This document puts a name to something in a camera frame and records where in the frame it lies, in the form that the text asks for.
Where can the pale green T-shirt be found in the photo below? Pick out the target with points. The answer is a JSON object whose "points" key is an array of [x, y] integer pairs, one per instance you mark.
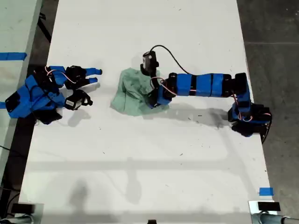
{"points": [[130, 93]]}

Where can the black stand leg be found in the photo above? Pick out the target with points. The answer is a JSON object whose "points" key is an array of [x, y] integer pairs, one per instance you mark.
{"points": [[45, 28]]}

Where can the small black object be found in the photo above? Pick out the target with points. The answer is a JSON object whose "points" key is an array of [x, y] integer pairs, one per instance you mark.
{"points": [[152, 221]]}

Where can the long blue tape strip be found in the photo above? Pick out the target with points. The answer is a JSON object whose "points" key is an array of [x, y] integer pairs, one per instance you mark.
{"points": [[11, 56]]}

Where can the small black box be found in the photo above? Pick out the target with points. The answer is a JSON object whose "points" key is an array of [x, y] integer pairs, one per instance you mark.
{"points": [[23, 208], [268, 206]]}

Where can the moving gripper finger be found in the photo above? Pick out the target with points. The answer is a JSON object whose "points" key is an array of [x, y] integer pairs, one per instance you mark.
{"points": [[92, 80]]}

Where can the pale grey tube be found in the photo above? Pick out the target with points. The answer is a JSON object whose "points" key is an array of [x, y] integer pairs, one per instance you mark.
{"points": [[18, 220], [268, 219]]}

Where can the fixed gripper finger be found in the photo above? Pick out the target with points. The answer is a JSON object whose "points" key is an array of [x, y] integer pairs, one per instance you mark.
{"points": [[93, 71], [154, 106]]}

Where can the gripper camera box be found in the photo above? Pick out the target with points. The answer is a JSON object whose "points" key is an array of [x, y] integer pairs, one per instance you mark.
{"points": [[72, 102], [148, 60]]}

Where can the camera black stalk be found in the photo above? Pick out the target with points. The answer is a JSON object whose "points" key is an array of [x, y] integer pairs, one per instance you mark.
{"points": [[84, 96], [153, 74]]}

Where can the black arm base clamp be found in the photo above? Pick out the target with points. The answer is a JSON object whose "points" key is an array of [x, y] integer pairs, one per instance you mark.
{"points": [[265, 137]]}

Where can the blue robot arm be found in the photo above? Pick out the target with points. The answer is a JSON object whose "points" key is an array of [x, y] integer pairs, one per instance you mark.
{"points": [[203, 85], [32, 93]]}

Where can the blue tape square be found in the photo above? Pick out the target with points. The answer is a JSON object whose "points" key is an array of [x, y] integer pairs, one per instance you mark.
{"points": [[266, 191]]}

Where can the short blue tape strip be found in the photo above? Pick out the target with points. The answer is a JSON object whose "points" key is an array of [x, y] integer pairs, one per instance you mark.
{"points": [[2, 105]]}

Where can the pale side table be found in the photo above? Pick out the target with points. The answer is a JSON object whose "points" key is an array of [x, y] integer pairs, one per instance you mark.
{"points": [[14, 28]]}

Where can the black floor box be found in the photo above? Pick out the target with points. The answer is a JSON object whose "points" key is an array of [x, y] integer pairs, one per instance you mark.
{"points": [[4, 198]]}

